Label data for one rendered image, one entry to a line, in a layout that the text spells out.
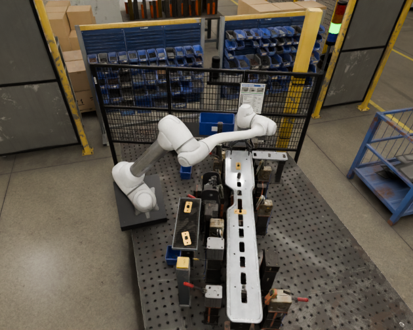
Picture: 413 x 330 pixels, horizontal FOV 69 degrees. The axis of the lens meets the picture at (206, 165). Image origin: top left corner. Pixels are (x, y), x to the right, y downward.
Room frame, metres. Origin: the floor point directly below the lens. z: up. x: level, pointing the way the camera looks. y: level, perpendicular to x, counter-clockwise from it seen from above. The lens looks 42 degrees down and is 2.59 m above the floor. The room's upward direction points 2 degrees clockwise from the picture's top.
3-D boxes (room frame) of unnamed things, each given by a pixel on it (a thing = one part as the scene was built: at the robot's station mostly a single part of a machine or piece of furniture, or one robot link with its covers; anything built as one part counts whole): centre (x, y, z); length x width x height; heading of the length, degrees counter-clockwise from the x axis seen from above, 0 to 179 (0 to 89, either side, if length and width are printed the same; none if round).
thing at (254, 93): (2.32, -0.37, 1.30); 0.23 x 0.02 x 0.31; 88
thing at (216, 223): (1.15, -0.08, 0.89); 0.13 x 0.11 x 0.38; 88
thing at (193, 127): (2.21, -0.07, 1.01); 0.90 x 0.22 x 0.03; 88
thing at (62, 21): (5.75, 2.57, 0.52); 1.20 x 0.80 x 1.05; 15
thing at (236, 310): (1.28, -0.25, 1.00); 1.38 x 0.22 x 0.02; 178
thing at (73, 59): (4.39, 2.24, 0.52); 1.21 x 0.81 x 1.05; 22
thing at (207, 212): (1.21, -0.02, 0.90); 0.05 x 0.05 x 0.40; 88
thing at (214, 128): (2.21, -0.08, 1.10); 0.30 x 0.17 x 0.13; 89
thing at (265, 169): (1.70, -0.46, 0.87); 0.12 x 0.09 x 0.35; 88
